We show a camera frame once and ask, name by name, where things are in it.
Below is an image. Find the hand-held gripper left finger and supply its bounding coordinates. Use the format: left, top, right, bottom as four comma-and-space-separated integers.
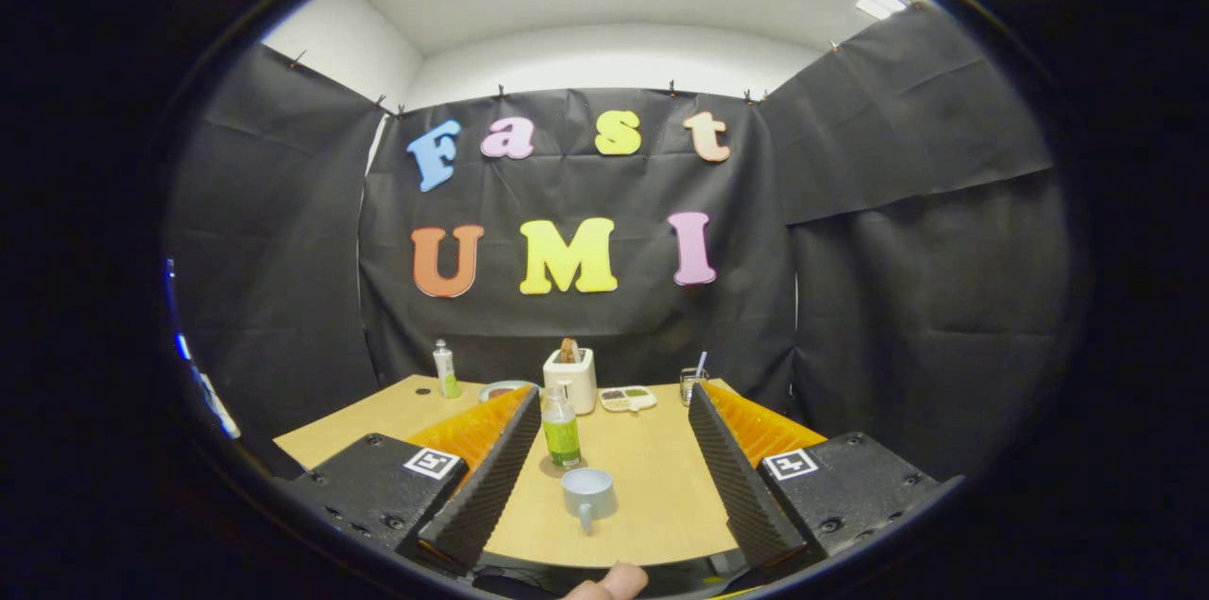
283, 385, 544, 575

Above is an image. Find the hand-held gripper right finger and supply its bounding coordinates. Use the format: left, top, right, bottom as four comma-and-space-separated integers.
687, 380, 964, 573

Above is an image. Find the clear green-label juice bottle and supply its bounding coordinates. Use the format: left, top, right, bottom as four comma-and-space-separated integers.
541, 385, 583, 471

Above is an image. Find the light blue cup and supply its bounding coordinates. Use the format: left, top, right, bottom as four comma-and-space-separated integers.
561, 468, 619, 535

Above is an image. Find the white and green tube bottle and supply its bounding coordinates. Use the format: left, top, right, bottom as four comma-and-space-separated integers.
433, 339, 462, 400

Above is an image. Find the wooden table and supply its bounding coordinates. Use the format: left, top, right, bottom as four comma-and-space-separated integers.
272, 373, 832, 573

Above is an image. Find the white toaster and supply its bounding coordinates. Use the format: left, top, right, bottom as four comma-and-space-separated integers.
543, 347, 598, 416

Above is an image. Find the white divided snack tray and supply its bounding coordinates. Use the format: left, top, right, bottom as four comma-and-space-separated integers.
599, 386, 658, 414

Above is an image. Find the black backdrop cloth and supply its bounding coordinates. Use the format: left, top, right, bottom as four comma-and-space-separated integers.
161, 0, 1078, 483

